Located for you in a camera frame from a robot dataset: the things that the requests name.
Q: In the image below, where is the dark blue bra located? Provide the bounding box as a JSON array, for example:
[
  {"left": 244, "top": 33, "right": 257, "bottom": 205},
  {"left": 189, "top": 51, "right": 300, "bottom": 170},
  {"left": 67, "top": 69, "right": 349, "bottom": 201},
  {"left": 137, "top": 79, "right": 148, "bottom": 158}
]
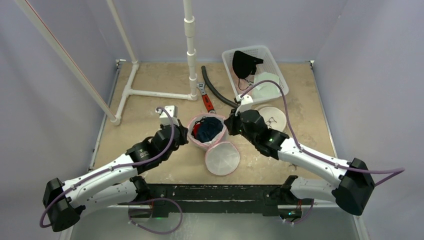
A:
[{"left": 196, "top": 117, "right": 224, "bottom": 143}]

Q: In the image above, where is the pink-rimmed mesh laundry bag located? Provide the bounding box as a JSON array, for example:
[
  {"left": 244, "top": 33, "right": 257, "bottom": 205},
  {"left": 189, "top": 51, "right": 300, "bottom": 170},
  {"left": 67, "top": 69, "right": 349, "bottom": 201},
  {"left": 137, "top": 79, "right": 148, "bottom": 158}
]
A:
[{"left": 187, "top": 113, "right": 241, "bottom": 176}]

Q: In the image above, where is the pale green bra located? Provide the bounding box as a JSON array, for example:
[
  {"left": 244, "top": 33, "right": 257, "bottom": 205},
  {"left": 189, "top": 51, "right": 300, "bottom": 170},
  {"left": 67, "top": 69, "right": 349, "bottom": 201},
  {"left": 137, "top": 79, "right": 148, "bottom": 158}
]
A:
[{"left": 251, "top": 72, "right": 280, "bottom": 100}]

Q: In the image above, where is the black bra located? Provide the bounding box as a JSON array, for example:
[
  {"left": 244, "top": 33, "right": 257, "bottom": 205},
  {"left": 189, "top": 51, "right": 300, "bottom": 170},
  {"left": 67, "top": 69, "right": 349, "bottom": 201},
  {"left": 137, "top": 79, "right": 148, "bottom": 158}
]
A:
[{"left": 232, "top": 50, "right": 264, "bottom": 91}]

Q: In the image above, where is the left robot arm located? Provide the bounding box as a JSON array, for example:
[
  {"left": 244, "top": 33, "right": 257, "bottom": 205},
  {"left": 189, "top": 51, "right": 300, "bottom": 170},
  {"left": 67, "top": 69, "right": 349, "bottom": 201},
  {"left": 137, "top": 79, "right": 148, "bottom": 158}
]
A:
[{"left": 39, "top": 119, "right": 189, "bottom": 232}]

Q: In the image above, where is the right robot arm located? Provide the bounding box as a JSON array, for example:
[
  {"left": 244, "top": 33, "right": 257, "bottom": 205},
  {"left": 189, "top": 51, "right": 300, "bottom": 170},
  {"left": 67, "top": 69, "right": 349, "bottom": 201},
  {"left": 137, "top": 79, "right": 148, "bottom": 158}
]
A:
[{"left": 224, "top": 110, "right": 376, "bottom": 216}]

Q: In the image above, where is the red bra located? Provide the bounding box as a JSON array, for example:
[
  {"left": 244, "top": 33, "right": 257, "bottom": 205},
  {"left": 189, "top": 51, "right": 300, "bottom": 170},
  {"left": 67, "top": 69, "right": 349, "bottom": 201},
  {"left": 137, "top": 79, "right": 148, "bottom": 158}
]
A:
[{"left": 191, "top": 121, "right": 202, "bottom": 139}]

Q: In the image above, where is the pink bra in basket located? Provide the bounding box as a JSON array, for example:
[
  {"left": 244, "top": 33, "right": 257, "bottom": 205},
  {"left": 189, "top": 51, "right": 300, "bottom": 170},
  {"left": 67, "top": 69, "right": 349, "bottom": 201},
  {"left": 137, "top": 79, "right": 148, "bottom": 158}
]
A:
[{"left": 235, "top": 78, "right": 254, "bottom": 96}]

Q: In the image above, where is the white plastic basket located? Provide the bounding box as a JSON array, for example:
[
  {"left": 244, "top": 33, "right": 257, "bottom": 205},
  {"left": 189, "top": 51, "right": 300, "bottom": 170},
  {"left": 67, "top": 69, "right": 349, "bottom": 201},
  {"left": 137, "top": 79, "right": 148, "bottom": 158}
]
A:
[{"left": 221, "top": 45, "right": 289, "bottom": 104}]

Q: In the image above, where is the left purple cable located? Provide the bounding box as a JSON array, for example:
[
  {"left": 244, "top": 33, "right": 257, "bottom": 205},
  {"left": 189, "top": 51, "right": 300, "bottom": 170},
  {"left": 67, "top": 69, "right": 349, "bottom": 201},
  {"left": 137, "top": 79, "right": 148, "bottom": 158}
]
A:
[{"left": 39, "top": 106, "right": 175, "bottom": 229}]

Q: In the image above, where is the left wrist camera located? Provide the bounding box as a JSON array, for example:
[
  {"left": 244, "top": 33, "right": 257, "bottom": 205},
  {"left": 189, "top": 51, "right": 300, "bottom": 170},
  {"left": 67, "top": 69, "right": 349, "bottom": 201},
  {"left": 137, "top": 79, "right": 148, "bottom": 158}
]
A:
[{"left": 155, "top": 105, "right": 180, "bottom": 127}]

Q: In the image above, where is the red-handled adjustable wrench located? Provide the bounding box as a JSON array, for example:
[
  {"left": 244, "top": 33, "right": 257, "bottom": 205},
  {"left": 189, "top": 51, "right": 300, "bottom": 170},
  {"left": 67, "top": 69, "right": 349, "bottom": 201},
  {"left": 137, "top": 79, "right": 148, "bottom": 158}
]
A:
[{"left": 197, "top": 82, "right": 216, "bottom": 114}]

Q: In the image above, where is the black corrugated hose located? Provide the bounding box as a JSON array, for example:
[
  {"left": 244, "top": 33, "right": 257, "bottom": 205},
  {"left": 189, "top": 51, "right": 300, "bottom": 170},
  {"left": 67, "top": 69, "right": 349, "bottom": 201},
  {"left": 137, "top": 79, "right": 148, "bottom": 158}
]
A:
[{"left": 201, "top": 65, "right": 240, "bottom": 110}]

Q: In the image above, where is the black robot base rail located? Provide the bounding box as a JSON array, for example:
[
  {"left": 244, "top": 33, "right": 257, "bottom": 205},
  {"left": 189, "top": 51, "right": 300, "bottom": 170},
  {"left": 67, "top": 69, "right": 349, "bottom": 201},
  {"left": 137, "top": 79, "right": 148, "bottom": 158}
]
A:
[{"left": 128, "top": 183, "right": 303, "bottom": 221}]

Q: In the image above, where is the loose purple cable at base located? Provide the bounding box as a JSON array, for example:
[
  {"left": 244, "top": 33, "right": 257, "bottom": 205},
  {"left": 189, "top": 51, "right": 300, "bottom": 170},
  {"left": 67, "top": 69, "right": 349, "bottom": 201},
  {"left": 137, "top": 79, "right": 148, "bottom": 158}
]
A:
[{"left": 127, "top": 197, "right": 184, "bottom": 235}]

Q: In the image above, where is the white PVC pipe frame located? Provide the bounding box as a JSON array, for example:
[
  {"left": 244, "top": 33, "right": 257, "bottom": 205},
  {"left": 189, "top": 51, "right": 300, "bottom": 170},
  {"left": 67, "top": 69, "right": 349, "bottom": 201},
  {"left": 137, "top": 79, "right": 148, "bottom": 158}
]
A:
[{"left": 15, "top": 0, "right": 199, "bottom": 126}]

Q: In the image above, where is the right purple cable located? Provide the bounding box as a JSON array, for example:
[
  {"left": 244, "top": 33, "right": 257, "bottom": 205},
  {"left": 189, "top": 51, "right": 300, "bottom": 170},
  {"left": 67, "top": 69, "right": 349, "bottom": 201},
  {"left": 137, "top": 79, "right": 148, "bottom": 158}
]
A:
[{"left": 240, "top": 84, "right": 406, "bottom": 187}]

